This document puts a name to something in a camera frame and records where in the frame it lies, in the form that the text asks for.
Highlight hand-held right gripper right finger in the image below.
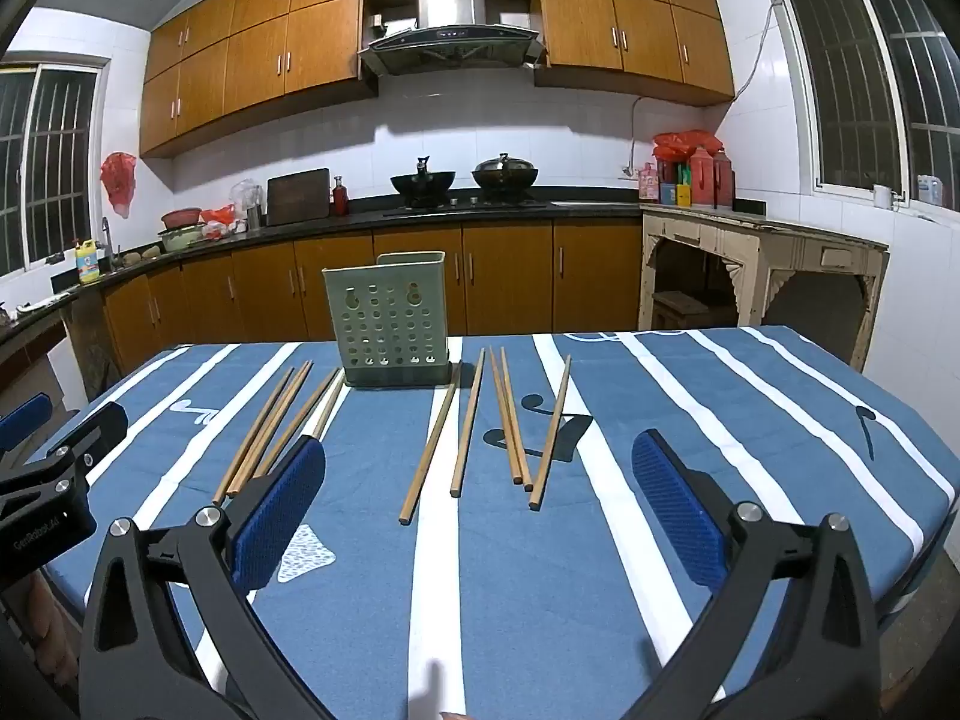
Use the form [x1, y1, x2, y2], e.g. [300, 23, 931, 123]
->
[631, 429, 882, 720]

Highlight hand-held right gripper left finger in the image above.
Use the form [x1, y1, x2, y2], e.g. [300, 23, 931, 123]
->
[79, 435, 331, 720]

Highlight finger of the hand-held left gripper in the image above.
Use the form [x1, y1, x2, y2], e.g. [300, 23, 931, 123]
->
[0, 394, 53, 452]
[46, 402, 130, 470]

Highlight green perforated utensil holder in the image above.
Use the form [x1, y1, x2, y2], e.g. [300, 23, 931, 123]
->
[322, 250, 455, 391]

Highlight blue white striped tablecloth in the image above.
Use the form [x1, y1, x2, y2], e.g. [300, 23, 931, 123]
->
[30, 326, 957, 720]

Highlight small wooden stool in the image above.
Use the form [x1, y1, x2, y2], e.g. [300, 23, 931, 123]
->
[651, 289, 732, 331]

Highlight red hanging plastic bag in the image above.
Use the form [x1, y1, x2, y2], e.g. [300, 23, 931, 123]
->
[100, 152, 138, 220]

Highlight barred window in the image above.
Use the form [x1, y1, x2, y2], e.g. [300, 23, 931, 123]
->
[776, 0, 960, 211]
[0, 60, 106, 275]

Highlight old white wooden sideboard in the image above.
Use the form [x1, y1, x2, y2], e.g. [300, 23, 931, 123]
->
[639, 202, 891, 374]

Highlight clear plastic bag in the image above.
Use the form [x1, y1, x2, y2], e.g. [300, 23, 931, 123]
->
[229, 178, 265, 231]

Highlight dark wooden cutting board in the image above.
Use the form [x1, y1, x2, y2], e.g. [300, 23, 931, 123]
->
[266, 167, 332, 227]

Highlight black kitchen countertop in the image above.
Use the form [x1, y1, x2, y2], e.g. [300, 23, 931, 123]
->
[0, 186, 767, 338]

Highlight colourful boxes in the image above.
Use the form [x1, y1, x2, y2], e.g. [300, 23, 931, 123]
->
[658, 161, 695, 207]

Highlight black wok with ladle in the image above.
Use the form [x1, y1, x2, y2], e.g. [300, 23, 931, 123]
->
[390, 156, 457, 203]

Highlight black gas stove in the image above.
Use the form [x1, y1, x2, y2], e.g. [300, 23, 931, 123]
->
[382, 195, 552, 218]

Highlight black wok with lid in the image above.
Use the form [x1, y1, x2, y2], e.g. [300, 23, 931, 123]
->
[471, 153, 539, 192]

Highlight steel range hood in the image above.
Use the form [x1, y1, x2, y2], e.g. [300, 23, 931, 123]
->
[358, 0, 546, 77]

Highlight white wall cable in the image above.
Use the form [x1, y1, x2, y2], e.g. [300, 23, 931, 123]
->
[619, 4, 785, 177]

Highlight wooden wall cabinet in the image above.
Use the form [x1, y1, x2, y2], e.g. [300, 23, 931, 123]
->
[536, 0, 736, 107]
[139, 0, 380, 160]

